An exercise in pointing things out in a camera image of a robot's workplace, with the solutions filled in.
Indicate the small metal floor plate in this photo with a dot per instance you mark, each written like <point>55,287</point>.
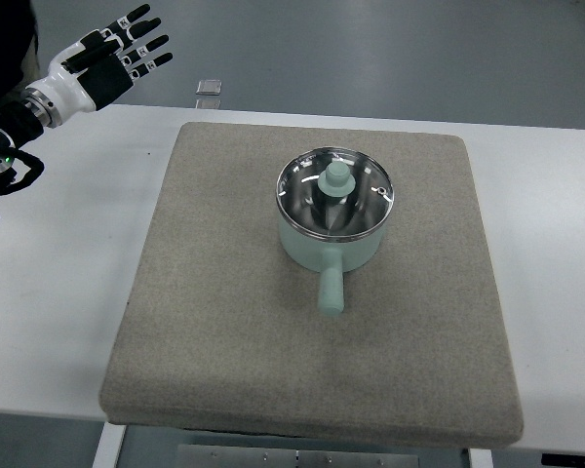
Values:
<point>209,87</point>

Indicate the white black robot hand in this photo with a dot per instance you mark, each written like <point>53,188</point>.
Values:
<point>96,70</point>

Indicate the grey metal plate under table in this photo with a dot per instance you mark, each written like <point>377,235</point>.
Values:
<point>202,456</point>

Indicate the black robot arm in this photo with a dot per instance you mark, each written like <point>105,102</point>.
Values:
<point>20,122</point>

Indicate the mint green saucepan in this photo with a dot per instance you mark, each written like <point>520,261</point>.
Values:
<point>330,260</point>

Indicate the glass lid with green knob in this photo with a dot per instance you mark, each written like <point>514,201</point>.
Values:
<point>334,194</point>

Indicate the beige felt mat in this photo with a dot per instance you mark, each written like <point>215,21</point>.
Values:
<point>222,331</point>

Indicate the black object at bottom right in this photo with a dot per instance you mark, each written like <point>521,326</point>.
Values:
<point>563,460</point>

